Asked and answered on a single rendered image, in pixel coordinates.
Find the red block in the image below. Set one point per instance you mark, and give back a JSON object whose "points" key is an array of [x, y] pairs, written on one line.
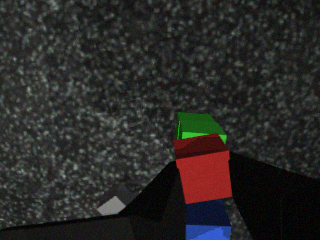
{"points": [[204, 170]]}

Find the blue block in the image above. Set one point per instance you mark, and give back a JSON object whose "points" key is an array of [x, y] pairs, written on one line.
{"points": [[207, 220]]}

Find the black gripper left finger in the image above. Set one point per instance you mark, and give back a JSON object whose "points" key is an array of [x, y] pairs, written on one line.
{"points": [[158, 212]]}

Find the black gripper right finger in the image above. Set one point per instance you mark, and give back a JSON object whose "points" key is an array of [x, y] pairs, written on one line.
{"points": [[275, 204]]}

